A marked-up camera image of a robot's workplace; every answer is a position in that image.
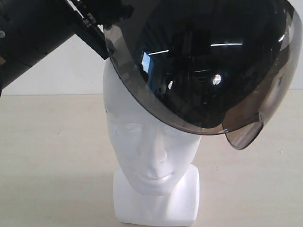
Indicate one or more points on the black helmet with tinted visor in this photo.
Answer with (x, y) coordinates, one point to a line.
(207, 67)

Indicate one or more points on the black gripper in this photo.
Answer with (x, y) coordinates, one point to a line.
(90, 18)

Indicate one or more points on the white mannequin head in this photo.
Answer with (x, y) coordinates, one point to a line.
(156, 183)

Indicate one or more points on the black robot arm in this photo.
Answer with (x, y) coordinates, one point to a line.
(32, 29)

